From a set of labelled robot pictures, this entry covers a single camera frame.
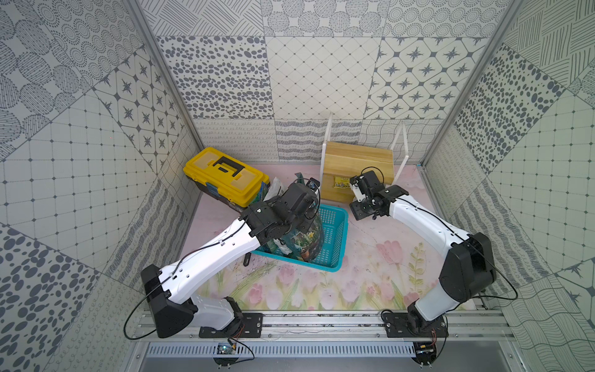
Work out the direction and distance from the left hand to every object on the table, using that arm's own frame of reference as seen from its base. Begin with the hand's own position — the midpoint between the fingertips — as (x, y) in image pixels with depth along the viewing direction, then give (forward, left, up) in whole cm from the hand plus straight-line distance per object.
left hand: (306, 204), depth 71 cm
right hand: (+9, -22, -15) cm, 28 cm away
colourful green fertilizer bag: (+9, +2, +3) cm, 9 cm away
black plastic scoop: (-7, +23, -27) cm, 36 cm away
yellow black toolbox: (+18, +31, -10) cm, 37 cm away
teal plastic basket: (+8, -12, -25) cm, 29 cm away
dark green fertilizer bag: (-7, 0, -15) cm, 17 cm away
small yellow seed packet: (+29, -15, -22) cm, 39 cm away
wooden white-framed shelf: (+30, -14, -10) cm, 35 cm away
